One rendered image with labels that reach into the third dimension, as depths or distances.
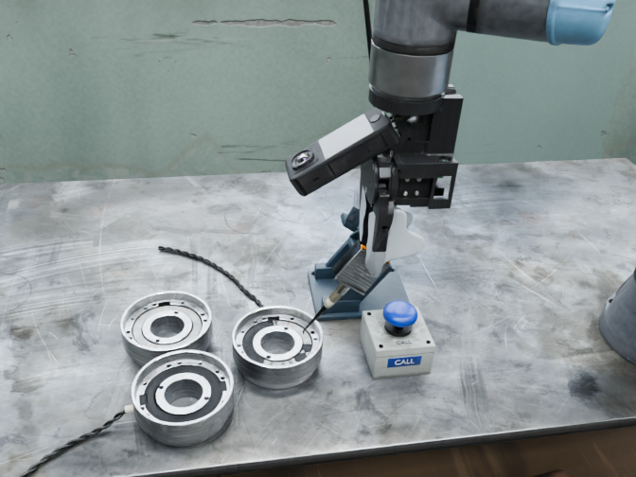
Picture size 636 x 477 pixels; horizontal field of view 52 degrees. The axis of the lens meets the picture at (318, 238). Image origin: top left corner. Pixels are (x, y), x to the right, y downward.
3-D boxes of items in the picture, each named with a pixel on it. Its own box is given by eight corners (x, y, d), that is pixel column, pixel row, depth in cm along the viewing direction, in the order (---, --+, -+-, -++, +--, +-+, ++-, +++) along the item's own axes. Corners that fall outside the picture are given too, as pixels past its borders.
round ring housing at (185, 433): (226, 368, 75) (224, 343, 73) (242, 441, 67) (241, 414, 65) (132, 384, 73) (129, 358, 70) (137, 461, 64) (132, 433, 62)
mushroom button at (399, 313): (383, 353, 75) (388, 321, 72) (375, 330, 78) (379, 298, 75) (416, 350, 76) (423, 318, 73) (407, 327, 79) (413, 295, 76)
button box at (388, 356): (372, 379, 75) (377, 349, 72) (359, 338, 81) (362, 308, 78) (439, 373, 76) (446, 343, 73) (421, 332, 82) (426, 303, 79)
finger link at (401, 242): (422, 289, 70) (432, 212, 65) (368, 291, 69) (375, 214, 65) (415, 273, 73) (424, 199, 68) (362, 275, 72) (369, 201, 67)
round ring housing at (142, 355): (122, 322, 81) (118, 297, 79) (206, 309, 84) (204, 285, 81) (126, 383, 73) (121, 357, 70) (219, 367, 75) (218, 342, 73)
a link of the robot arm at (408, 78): (380, 56, 55) (362, 27, 62) (376, 107, 58) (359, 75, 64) (465, 56, 56) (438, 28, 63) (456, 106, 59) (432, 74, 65)
